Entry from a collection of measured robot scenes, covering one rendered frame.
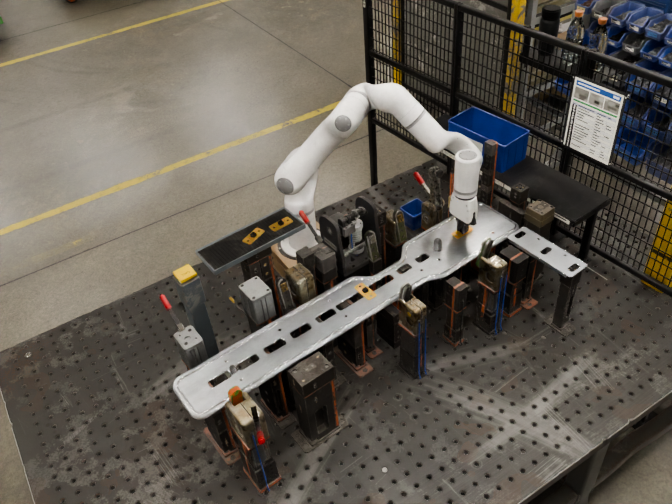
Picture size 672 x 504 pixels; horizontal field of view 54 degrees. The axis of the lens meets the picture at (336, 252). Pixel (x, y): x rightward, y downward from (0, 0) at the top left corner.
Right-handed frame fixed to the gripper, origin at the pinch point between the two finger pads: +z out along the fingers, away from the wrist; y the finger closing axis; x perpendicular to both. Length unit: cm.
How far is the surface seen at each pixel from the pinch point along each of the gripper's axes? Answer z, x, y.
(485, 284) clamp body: 9.8, -8.3, 20.1
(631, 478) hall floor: 103, 27, 78
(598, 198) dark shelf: 1, 50, 22
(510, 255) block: 5.3, 5.7, 18.6
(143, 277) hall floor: 103, -80, -177
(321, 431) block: 29, -83, 20
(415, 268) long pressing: 3.2, -26.0, 2.7
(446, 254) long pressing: 3.3, -12.6, 4.5
